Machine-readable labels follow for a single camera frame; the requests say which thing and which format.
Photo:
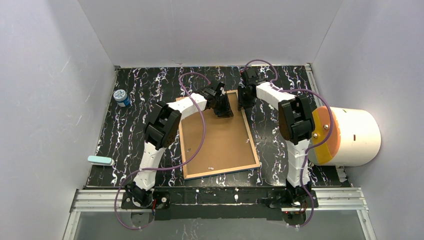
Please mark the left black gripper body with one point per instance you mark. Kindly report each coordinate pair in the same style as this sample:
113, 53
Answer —
222, 105

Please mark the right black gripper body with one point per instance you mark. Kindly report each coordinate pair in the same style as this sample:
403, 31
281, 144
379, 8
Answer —
244, 98

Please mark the blue wooden picture frame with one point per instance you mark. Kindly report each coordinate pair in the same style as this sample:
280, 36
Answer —
225, 170

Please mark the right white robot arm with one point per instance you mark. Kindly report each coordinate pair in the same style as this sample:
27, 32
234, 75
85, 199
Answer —
296, 125

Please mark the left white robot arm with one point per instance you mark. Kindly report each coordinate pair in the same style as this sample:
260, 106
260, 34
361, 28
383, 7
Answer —
161, 130

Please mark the small blue lidded jar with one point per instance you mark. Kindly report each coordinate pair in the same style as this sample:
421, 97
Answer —
122, 98

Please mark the white cylinder with orange face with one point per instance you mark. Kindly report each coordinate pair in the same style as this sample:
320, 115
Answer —
354, 141

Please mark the light blue eraser block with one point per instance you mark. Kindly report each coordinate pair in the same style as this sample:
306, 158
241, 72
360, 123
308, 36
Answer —
100, 160

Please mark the aluminium rail base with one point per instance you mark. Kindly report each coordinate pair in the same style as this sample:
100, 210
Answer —
229, 213

